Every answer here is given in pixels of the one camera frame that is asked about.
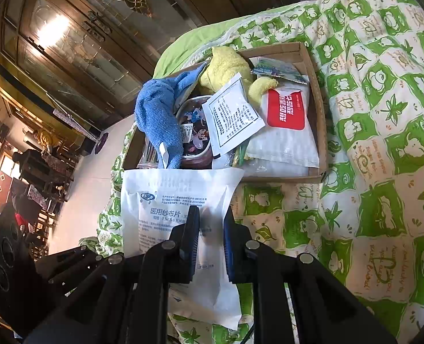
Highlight white gauze packet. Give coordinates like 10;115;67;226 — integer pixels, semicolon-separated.
120;168;244;329

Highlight pink cartoon zip pouch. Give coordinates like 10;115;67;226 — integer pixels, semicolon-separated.
176;95;213;169

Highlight blue towel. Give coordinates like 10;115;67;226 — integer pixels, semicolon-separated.
134;63;206;169

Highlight beige printed sachet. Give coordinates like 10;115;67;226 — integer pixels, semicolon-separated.
202;73;265;158

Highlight white pouch red label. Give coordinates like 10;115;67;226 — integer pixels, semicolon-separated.
247;81;319;168

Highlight yellow towel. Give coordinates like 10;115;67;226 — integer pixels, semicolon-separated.
199;47;279;108

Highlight Dole snack bag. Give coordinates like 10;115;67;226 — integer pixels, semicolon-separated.
249;57;309;85

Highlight bag of coloured sticks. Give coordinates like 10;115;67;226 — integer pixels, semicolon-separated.
137;138;158;169

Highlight bag of coloured clips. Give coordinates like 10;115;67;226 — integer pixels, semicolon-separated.
232;139;251;168

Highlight green white patterned quilt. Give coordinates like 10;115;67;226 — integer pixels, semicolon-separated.
79;0;424;344

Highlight shallow cardboard tray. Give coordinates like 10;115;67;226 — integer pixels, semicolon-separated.
122;42;327;183

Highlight green bed sheet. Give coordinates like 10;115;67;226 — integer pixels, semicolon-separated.
153;2;311;79

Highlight wooden glass door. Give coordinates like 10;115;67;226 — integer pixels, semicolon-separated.
0;0;303;129

